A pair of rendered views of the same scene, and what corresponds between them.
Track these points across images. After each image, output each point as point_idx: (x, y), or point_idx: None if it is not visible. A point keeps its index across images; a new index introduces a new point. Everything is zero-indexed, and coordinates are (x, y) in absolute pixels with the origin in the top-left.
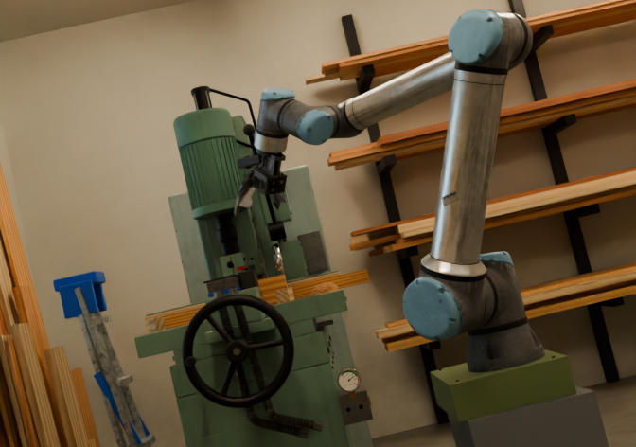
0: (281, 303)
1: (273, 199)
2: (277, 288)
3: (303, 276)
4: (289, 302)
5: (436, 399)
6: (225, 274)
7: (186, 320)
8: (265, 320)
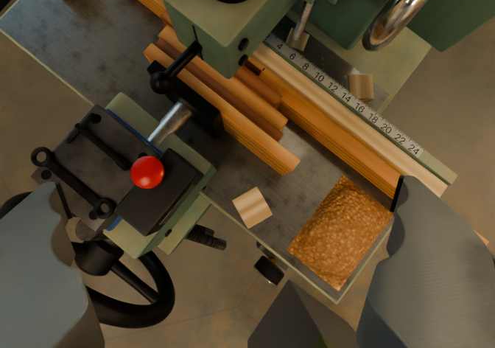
0: (230, 217)
1: (387, 245)
2: (269, 159)
3: (434, 47)
4: (241, 228)
5: (319, 344)
6: (181, 37)
7: None
8: (162, 250)
